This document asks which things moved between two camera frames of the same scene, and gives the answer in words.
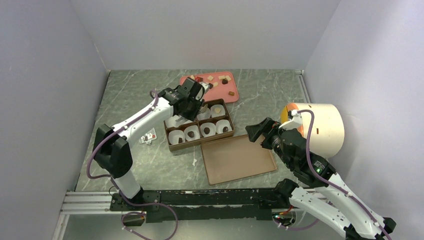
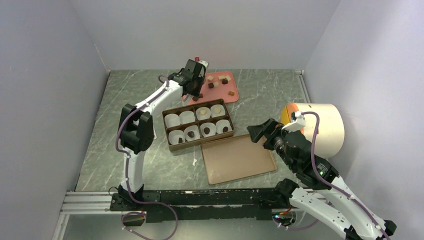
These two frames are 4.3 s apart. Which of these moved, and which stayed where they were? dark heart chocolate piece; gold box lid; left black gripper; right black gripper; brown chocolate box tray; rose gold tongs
Moved: left black gripper; rose gold tongs
Stayed: dark heart chocolate piece; gold box lid; brown chocolate box tray; right black gripper
